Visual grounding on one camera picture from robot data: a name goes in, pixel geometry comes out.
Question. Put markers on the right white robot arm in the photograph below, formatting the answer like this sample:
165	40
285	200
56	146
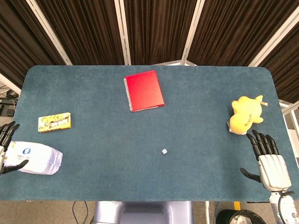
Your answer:
283	206

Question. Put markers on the blue table mat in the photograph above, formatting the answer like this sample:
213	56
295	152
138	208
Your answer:
149	133

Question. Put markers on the small white die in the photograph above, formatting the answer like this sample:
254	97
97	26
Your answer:
164	151

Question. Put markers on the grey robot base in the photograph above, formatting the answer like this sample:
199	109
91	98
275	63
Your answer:
143	212

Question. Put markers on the yellow snack box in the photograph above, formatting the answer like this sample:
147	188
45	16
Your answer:
55	122

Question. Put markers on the dark brown curtain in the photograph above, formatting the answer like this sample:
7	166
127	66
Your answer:
151	28

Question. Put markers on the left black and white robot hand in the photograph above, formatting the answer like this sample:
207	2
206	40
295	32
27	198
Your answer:
5	140

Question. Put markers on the yellow plush toy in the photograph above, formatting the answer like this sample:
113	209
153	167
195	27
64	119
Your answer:
246	114

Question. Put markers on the black round bin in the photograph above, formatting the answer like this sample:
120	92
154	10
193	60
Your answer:
233	217

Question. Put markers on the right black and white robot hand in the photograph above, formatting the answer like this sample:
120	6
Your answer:
273	168

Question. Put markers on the white tissue pack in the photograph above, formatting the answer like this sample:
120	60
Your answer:
35	158

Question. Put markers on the red spiral notebook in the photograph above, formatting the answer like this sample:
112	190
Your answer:
144	91

